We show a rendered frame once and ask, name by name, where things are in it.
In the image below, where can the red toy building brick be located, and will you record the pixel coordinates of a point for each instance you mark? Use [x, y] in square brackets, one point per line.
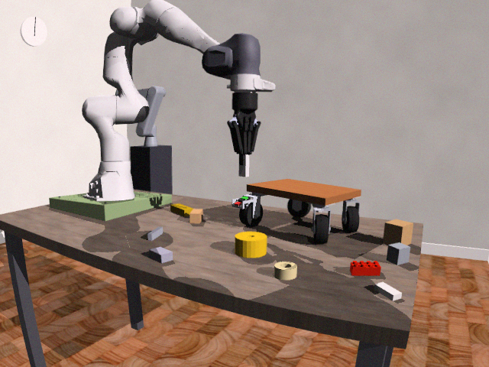
[365, 268]

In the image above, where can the tan wooden block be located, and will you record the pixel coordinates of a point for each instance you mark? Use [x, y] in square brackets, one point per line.
[196, 216]

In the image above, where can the beige roll of masking tape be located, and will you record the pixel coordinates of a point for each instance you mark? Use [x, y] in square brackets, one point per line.
[285, 270]

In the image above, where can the yellow short cylinder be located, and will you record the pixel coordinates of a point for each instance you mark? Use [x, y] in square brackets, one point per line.
[254, 246]

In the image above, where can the yellow rectangular bar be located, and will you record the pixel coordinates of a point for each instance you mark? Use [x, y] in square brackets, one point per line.
[180, 209]

